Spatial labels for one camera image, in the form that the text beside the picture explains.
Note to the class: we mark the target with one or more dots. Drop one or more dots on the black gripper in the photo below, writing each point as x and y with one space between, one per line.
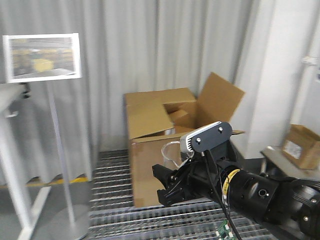
207 174

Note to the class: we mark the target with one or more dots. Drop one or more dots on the clear glass beaker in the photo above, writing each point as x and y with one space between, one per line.
173 158

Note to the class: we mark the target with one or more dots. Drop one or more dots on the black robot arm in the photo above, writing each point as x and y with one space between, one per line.
288 207

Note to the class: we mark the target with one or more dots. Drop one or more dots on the metal grate platform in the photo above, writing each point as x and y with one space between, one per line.
112 215

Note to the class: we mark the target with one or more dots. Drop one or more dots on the large cardboard box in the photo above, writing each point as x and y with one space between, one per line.
155 118

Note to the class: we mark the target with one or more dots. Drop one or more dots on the green circuit board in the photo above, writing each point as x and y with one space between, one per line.
224 231

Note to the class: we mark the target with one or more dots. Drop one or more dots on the small cardboard box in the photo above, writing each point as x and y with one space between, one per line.
302 147

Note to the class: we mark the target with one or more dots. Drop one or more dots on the white leg desk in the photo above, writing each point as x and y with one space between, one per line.
27 212

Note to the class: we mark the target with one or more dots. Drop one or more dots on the sign on metal stand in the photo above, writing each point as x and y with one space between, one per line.
44 58

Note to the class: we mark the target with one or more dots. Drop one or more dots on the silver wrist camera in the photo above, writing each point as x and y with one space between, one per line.
206 137

